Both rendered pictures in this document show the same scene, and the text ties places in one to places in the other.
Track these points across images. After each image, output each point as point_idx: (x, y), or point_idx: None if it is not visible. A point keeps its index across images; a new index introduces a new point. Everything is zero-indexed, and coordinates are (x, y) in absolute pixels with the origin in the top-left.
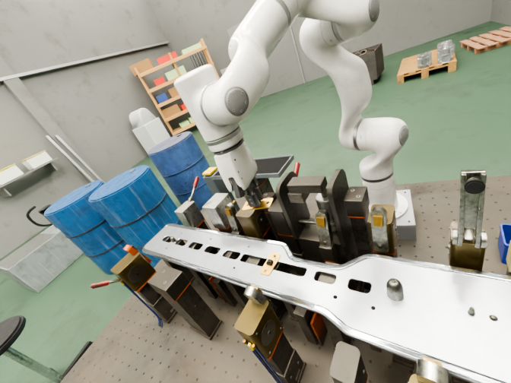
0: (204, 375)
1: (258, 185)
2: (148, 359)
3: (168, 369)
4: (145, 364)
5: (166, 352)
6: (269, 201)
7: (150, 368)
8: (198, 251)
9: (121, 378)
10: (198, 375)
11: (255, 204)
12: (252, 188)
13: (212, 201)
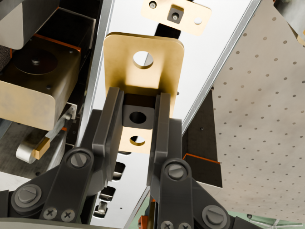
0: (256, 82)
1: (81, 147)
2: (228, 149)
3: (243, 125)
4: (234, 150)
5: (223, 134)
6: (138, 51)
7: (240, 143)
8: (130, 164)
9: (245, 166)
10: (254, 89)
11: (181, 122)
12: (104, 172)
13: None
